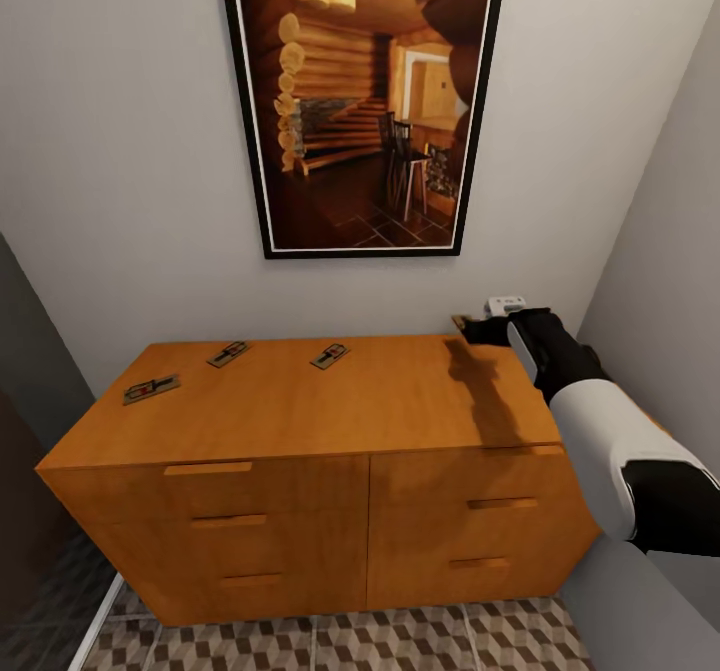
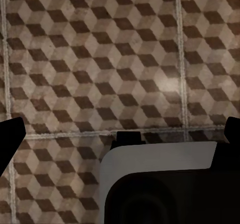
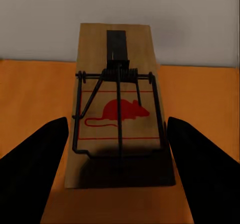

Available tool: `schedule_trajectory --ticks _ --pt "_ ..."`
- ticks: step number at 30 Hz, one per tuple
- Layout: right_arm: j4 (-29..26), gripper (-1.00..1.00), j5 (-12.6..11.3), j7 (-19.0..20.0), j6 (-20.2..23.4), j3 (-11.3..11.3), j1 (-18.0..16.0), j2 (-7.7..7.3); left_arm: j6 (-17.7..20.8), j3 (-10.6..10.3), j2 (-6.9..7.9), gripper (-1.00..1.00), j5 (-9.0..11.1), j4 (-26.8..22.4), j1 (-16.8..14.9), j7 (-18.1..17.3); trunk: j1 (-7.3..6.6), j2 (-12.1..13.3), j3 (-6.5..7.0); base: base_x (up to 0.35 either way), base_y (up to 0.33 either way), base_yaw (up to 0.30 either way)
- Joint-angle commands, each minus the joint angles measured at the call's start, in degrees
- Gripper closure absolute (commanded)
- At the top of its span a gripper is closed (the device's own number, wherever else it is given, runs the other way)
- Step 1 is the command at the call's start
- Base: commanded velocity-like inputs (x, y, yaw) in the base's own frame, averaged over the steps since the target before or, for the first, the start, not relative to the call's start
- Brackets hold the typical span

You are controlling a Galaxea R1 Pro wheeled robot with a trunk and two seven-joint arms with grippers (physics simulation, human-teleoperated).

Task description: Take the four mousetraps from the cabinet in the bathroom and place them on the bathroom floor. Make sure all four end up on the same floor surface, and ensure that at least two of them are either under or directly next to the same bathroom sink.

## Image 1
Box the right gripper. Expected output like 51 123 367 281
465 316 502 346

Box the mousetrap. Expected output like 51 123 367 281
452 315 473 332
123 374 180 406
207 340 251 368
311 342 351 371

